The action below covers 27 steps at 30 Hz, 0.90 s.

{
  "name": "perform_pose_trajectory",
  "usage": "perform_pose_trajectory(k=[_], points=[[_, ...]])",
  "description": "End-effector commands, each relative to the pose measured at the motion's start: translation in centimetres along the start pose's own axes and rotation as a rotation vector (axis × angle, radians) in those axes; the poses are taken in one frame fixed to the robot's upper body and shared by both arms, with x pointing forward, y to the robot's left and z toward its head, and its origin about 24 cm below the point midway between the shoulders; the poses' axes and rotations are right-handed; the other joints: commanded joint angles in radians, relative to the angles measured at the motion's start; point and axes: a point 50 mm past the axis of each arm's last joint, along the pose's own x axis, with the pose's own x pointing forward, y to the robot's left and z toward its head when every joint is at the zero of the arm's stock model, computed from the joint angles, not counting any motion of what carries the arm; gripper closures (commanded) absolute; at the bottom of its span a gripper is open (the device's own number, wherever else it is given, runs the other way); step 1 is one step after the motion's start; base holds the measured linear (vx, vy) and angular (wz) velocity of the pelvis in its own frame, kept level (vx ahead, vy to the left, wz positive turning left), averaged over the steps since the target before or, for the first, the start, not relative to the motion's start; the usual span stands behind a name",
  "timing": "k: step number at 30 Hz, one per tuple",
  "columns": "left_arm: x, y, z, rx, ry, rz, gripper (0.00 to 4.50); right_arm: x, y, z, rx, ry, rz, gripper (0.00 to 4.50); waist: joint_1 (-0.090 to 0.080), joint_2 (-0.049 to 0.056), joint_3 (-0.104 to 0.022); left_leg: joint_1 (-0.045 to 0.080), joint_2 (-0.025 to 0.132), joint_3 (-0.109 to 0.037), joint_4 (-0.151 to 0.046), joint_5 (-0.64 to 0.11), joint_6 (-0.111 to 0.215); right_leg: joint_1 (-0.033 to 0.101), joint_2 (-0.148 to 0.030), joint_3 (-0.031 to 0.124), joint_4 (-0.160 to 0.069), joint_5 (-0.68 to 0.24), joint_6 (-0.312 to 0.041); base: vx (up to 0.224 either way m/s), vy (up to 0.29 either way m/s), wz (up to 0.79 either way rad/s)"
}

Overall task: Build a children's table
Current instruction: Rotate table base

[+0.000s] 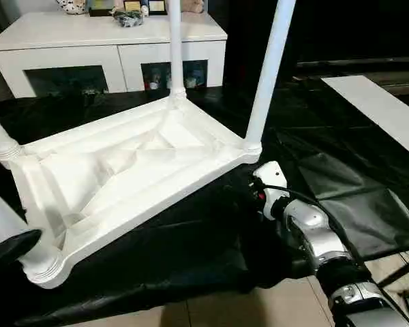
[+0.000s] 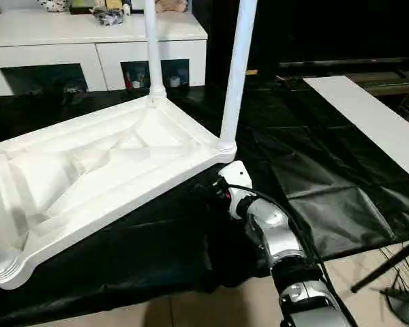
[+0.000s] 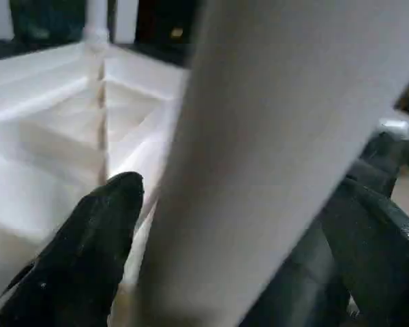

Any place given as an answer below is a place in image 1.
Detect black plastic mat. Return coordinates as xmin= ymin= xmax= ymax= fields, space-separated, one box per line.
xmin=0 ymin=73 xmax=409 ymax=327

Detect beige plush toy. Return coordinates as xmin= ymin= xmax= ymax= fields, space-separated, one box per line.
xmin=181 ymin=0 xmax=206 ymax=15

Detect bag of black items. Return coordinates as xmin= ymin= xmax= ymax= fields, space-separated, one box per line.
xmin=110 ymin=7 xmax=145 ymax=29

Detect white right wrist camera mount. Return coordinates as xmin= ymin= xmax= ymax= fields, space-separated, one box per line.
xmin=252 ymin=161 xmax=291 ymax=221

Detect red and white container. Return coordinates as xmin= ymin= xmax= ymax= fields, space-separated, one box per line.
xmin=145 ymin=69 xmax=162 ymax=91

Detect white flat board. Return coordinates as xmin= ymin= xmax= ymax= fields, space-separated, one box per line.
xmin=320 ymin=74 xmax=409 ymax=164

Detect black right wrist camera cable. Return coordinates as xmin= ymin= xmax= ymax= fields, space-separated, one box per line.
xmin=258 ymin=183 xmax=409 ymax=327

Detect black low cabinet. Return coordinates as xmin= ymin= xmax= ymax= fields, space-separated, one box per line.
xmin=224 ymin=0 xmax=409 ymax=83

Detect dark frame with yellow cards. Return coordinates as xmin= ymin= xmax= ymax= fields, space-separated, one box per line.
xmin=87 ymin=0 xmax=170 ymax=18

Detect black tripod leg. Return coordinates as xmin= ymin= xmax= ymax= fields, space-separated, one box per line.
xmin=377 ymin=253 xmax=409 ymax=287

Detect white plastic table top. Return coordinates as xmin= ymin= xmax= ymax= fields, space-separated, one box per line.
xmin=0 ymin=91 xmax=264 ymax=291

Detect white sideboard cabinet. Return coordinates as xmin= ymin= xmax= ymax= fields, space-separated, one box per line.
xmin=0 ymin=11 xmax=229 ymax=100

